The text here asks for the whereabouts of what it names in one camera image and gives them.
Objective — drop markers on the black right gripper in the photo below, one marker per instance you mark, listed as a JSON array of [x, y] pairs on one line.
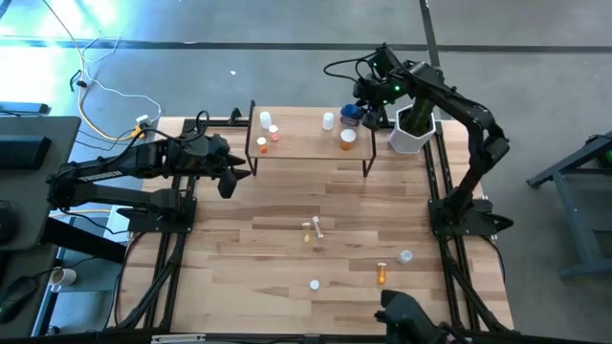
[[375, 93]]

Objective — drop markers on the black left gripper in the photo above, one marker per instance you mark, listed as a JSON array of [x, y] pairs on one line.
[[215, 155]]

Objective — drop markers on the blue cap medicine bottle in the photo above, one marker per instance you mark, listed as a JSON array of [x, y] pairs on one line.
[[350, 112]]

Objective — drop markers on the wide amber bottle white cap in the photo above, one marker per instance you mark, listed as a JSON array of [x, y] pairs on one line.
[[348, 136]]

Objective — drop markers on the clear bottle pink pills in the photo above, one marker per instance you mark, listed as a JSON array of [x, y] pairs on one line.
[[273, 129]]

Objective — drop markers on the white plastic medicine bottle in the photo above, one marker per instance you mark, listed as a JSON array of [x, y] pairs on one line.
[[328, 122], [265, 120]]

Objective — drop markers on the translucent white medicine bottle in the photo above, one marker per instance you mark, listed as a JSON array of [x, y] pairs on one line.
[[405, 257]]

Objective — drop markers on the amber pill bottle white cap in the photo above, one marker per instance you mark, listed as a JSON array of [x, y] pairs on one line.
[[381, 274]]

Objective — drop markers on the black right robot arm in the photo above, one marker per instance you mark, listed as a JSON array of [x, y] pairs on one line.
[[473, 114]]

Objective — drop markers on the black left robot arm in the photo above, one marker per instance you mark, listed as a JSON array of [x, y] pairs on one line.
[[143, 157]]

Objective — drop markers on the wooden shelf black metal legs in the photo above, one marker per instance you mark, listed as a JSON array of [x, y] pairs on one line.
[[306, 143]]

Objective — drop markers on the green potted plant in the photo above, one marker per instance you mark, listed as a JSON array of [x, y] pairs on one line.
[[421, 114]]

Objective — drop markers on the white hexagonal planter pot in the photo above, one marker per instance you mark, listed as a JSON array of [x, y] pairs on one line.
[[399, 141]]

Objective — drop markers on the small clear yellow vial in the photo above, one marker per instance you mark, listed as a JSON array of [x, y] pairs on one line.
[[306, 234]]

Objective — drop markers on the yellow plug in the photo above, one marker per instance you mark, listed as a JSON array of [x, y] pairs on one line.
[[138, 132]]

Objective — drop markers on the white power adapter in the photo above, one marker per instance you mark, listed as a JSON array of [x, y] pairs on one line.
[[143, 119]]

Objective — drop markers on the black desk leg bar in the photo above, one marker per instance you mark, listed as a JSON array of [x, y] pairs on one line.
[[81, 239]]

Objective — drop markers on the dark grey desk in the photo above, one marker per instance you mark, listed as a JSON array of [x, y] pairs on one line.
[[43, 200], [24, 260]]

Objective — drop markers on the white paper cup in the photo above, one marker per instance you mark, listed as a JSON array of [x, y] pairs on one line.
[[64, 277]]

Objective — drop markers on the black rectangular box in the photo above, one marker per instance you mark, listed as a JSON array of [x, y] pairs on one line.
[[24, 153]]

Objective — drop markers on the dark flat device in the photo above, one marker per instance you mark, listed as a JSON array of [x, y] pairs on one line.
[[24, 108]]

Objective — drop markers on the black object bottom edge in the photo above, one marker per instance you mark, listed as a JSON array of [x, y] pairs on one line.
[[406, 320]]

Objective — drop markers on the blue-grey metal table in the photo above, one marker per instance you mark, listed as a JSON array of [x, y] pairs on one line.
[[569, 220]]

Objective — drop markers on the black round object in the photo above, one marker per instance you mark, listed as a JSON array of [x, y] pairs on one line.
[[7, 222]]

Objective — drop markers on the green object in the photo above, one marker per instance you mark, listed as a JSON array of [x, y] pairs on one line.
[[608, 157]]

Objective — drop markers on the black computer mouse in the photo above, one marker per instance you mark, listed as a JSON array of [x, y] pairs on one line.
[[16, 298]]

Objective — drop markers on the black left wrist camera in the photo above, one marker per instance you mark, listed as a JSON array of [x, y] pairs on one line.
[[227, 185]]

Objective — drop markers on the black aluminium table frame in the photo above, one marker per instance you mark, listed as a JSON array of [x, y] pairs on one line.
[[429, 167]]

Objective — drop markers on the silver metal bracket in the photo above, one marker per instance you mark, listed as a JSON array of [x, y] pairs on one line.
[[177, 339]]

